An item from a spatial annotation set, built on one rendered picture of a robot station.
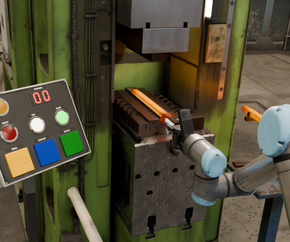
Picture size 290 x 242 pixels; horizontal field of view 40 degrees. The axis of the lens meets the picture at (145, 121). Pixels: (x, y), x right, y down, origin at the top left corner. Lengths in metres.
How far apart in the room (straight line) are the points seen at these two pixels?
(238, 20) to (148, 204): 0.92
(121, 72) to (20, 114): 0.86
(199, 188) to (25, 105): 0.65
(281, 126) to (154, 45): 0.78
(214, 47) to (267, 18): 6.75
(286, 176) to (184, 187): 0.93
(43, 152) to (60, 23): 0.52
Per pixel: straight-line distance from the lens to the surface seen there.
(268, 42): 8.65
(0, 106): 1.29
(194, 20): 1.61
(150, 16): 1.52
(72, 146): 1.38
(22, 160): 1.28
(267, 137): 0.94
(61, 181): 1.80
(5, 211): 2.88
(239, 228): 2.77
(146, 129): 1.65
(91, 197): 1.88
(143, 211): 1.77
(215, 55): 1.85
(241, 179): 1.41
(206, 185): 1.41
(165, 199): 1.79
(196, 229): 1.99
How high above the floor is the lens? 1.60
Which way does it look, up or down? 22 degrees down
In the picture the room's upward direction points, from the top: 3 degrees clockwise
